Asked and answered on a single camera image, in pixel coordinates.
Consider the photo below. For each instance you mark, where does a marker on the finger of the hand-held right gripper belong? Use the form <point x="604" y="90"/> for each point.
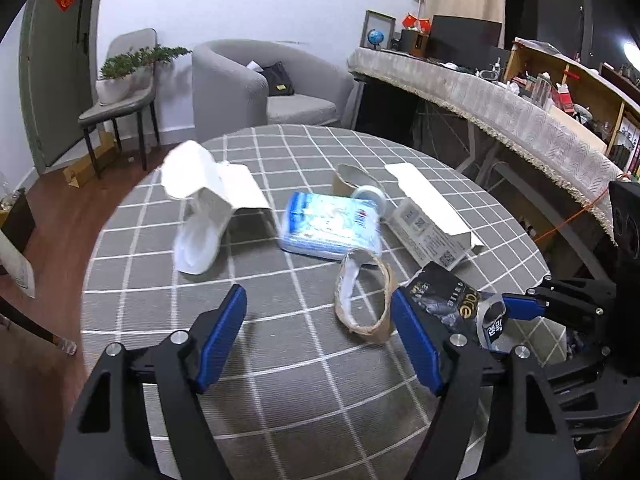
<point x="585" y="366"/>
<point x="520" y="306"/>

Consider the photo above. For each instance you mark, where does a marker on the black monitor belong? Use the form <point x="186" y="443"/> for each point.
<point x="465" y="37"/>

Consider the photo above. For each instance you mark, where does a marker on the picture frame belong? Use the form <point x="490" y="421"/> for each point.
<point x="380" y="20"/>

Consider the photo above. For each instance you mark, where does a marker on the black snack packet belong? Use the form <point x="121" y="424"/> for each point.
<point x="445" y="300"/>

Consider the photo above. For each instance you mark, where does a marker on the white carton box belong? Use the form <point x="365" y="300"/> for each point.
<point x="430" y="215"/>

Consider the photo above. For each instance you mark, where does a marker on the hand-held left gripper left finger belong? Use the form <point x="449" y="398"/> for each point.
<point x="222" y="340"/>

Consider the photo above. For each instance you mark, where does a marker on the flat cardboard box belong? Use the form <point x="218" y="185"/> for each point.
<point x="82" y="170"/>

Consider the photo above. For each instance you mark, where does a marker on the white paper sheet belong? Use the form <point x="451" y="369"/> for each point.
<point x="254" y="65"/>

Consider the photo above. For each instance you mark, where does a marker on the small blue globe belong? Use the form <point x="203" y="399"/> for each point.
<point x="375" y="37"/>

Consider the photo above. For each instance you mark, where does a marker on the clear plastic cup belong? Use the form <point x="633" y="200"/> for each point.
<point x="372" y="200"/>

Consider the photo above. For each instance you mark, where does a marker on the wooden desk shelf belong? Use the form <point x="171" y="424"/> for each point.
<point x="595" y="85"/>

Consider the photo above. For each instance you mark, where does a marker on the blue tissue pack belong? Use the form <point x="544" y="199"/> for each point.
<point x="330" y="225"/>

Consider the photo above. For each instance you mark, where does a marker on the grey dining chair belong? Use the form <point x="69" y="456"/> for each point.
<point x="112" y="112"/>

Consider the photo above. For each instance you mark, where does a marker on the brown tape roll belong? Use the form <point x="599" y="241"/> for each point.
<point x="345" y="180"/>

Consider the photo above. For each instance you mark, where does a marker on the grey door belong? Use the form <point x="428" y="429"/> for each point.
<point x="55" y="85"/>

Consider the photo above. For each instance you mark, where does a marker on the white torn paper carton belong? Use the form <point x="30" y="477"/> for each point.
<point x="210" y="180"/>

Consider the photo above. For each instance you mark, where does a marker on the small red flags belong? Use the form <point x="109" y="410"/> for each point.
<point x="417" y="22"/>

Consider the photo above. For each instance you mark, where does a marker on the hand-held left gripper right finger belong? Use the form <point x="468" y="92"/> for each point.
<point x="417" y="345"/>

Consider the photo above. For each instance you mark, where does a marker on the long desk beige cloth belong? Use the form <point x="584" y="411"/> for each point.
<point x="500" y="105"/>

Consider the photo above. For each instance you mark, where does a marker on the black cushion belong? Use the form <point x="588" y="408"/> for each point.
<point x="277" y="80"/>

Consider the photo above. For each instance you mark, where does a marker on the round table grey checked cloth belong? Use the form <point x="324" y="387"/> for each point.
<point x="300" y="385"/>

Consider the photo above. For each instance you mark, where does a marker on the grey armchair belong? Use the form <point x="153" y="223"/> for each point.
<point x="225" y="85"/>

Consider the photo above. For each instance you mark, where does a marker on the potted plant white pot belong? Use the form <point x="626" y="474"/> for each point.
<point x="115" y="87"/>

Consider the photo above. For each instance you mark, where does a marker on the brown wooden box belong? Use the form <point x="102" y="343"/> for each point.
<point x="415" y="42"/>

